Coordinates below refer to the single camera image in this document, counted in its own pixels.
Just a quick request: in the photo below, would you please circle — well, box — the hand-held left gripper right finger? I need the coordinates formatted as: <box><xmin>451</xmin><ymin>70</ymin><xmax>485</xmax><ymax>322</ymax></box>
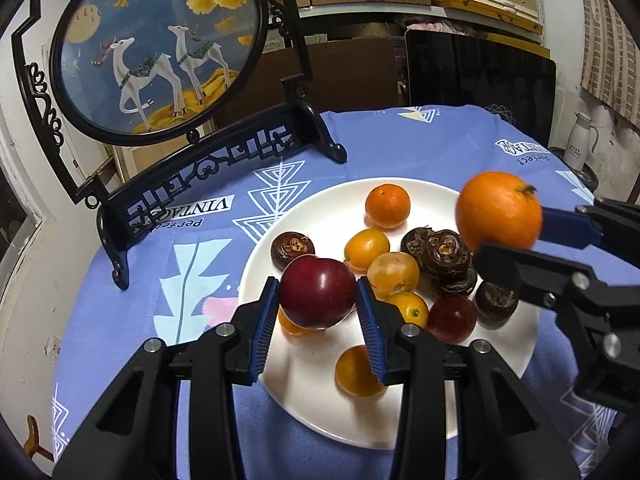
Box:
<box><xmin>355</xmin><ymin>277</ymin><xmax>582</xmax><ymax>480</ymax></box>

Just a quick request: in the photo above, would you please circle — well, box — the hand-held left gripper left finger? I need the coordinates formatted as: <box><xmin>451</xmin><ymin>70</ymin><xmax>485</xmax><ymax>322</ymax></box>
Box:
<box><xmin>51</xmin><ymin>276</ymin><xmax>281</xmax><ymax>480</ymax></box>

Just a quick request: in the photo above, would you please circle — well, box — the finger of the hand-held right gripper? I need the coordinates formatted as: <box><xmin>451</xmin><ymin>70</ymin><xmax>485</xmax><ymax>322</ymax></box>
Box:
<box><xmin>540</xmin><ymin>199</ymin><xmax>640</xmax><ymax>261</ymax></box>
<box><xmin>472</xmin><ymin>242</ymin><xmax>640</xmax><ymax>331</ymax></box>

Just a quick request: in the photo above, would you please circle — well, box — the tangerine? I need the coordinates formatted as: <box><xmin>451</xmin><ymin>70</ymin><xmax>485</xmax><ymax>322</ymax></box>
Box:
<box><xmin>335</xmin><ymin>345</ymin><xmax>388</xmax><ymax>398</ymax></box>
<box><xmin>365</xmin><ymin>184</ymin><xmax>412</xmax><ymax>230</ymax></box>

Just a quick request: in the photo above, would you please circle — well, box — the kumquat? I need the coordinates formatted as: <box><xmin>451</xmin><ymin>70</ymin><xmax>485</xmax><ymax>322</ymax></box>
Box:
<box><xmin>387</xmin><ymin>291</ymin><xmax>429</xmax><ymax>328</ymax></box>
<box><xmin>343</xmin><ymin>228</ymin><xmax>391</xmax><ymax>269</ymax></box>
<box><xmin>277</xmin><ymin>307</ymin><xmax>321</xmax><ymax>336</ymax></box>
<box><xmin>366</xmin><ymin>251</ymin><xmax>421</xmax><ymax>301</ymax></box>

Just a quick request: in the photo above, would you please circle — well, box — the large orange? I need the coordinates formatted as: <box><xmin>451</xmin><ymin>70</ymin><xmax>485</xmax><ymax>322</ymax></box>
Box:
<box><xmin>455</xmin><ymin>171</ymin><xmax>544</xmax><ymax>252</ymax></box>

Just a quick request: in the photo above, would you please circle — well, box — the red plum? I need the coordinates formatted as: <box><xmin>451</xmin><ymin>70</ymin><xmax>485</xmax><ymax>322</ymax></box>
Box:
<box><xmin>426</xmin><ymin>295</ymin><xmax>477</xmax><ymax>345</ymax></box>
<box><xmin>279</xmin><ymin>256</ymin><xmax>357</xmax><ymax>330</ymax></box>

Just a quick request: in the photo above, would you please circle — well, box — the dark brown water chestnut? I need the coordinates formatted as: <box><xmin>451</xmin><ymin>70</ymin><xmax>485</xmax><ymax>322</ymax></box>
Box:
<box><xmin>270</xmin><ymin>231</ymin><xmax>316</xmax><ymax>267</ymax></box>
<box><xmin>431</xmin><ymin>267</ymin><xmax>478</xmax><ymax>298</ymax></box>
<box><xmin>400</xmin><ymin>226</ymin><xmax>436</xmax><ymax>268</ymax></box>
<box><xmin>422</xmin><ymin>229</ymin><xmax>473</xmax><ymax>278</ymax></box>
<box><xmin>474</xmin><ymin>280</ymin><xmax>519</xmax><ymax>323</ymax></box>

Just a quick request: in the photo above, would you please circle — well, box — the white round plate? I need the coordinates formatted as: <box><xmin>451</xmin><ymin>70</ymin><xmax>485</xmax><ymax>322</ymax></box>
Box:
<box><xmin>239</xmin><ymin>177</ymin><xmax>542</xmax><ymax>450</ymax></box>

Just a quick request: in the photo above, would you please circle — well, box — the white thermos jug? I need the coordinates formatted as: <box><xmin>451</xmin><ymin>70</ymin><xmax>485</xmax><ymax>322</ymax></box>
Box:
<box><xmin>565</xmin><ymin>112</ymin><xmax>599</xmax><ymax>171</ymax></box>

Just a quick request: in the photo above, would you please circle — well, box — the blue printed tablecloth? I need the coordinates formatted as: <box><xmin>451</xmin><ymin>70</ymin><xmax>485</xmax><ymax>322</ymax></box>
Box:
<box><xmin>50</xmin><ymin>105</ymin><xmax>640</xmax><ymax>480</ymax></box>

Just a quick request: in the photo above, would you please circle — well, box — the beige checked cloth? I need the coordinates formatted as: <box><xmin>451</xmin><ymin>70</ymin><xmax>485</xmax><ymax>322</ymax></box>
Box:
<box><xmin>579</xmin><ymin>0</ymin><xmax>640</xmax><ymax>126</ymax></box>

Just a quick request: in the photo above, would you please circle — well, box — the black flat panel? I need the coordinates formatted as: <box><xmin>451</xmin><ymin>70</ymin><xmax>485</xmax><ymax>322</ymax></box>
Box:
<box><xmin>404</xmin><ymin>29</ymin><xmax>557</xmax><ymax>147</ymax></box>

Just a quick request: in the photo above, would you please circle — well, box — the brown wooden chair part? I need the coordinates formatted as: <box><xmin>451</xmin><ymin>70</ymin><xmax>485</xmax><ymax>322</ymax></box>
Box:
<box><xmin>25</xmin><ymin>415</ymin><xmax>55</xmax><ymax>463</ymax></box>

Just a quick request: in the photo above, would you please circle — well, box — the brown cardboard panel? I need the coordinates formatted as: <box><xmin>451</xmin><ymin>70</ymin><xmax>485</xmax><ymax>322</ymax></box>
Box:
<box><xmin>215</xmin><ymin>37</ymin><xmax>406</xmax><ymax>126</ymax></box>

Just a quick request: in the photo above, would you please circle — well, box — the round deer painting table screen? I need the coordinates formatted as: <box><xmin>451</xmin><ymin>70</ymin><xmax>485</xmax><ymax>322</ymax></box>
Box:
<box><xmin>11</xmin><ymin>0</ymin><xmax>348</xmax><ymax>291</ymax></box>

